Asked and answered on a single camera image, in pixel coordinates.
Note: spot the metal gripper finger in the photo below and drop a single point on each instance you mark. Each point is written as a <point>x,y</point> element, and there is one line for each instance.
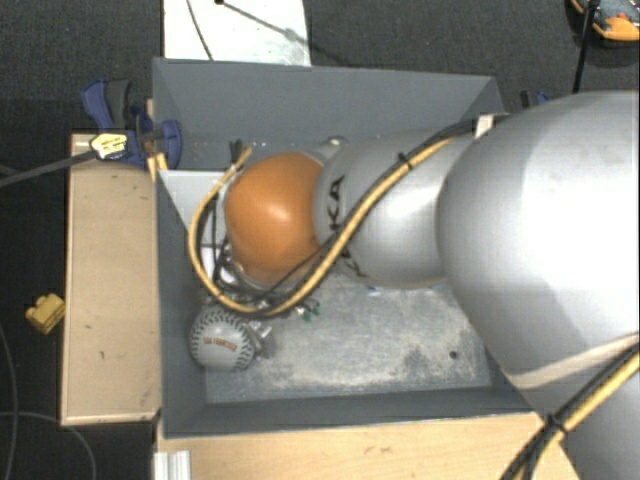
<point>262,334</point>

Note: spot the grey baseball with dark stitching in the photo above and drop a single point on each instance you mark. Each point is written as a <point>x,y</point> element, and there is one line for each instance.
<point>220,340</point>

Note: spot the grey metal bin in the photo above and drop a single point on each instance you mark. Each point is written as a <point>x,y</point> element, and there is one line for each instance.
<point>360,348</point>

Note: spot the pale wood flat board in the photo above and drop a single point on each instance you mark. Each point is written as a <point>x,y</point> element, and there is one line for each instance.
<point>110,288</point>

